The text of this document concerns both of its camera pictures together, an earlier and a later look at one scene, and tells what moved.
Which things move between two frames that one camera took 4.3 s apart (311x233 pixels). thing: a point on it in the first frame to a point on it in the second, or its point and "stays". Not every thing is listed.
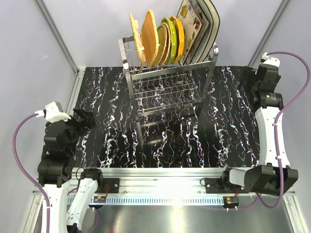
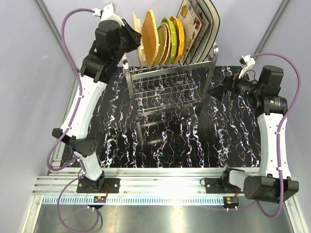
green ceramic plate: [173, 40] stays
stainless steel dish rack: [168, 91] stays
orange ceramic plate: [181, 39] stays
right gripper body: [249, 74] to [241, 87]
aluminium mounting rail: [166, 181] stays
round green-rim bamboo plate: [162, 36] stays
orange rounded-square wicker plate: [149, 38] stays
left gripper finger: [79, 113] to [132, 42]
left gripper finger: [90, 117] to [135, 35]
